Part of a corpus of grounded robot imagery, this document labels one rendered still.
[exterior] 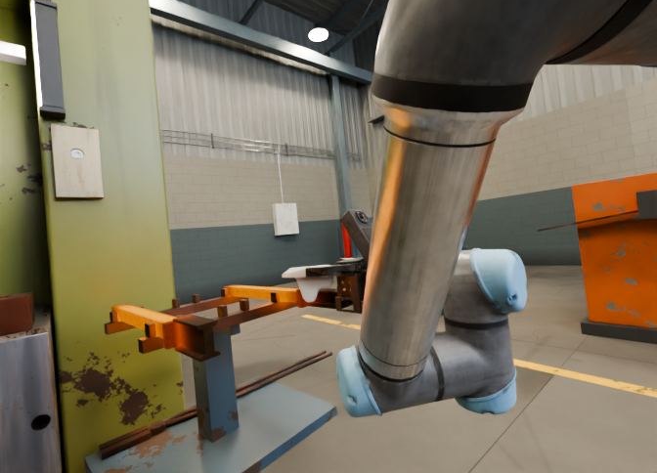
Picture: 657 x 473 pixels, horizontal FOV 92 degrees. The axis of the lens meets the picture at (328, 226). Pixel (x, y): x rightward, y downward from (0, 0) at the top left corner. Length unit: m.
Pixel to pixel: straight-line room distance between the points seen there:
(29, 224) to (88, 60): 0.53
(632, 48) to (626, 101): 7.32
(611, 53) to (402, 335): 0.24
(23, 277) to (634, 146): 7.55
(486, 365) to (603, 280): 3.00
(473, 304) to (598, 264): 2.99
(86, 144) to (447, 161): 0.89
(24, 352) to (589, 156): 7.52
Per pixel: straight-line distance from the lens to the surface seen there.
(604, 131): 7.54
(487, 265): 0.41
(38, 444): 0.82
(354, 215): 0.52
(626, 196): 3.33
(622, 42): 0.26
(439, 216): 0.23
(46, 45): 1.05
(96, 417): 1.03
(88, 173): 0.97
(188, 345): 0.49
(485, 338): 0.43
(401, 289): 0.27
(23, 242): 1.30
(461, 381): 0.43
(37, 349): 0.77
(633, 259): 3.35
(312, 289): 0.54
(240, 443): 0.75
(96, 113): 1.03
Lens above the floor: 1.03
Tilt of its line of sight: 2 degrees up
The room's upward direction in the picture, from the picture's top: 6 degrees counter-clockwise
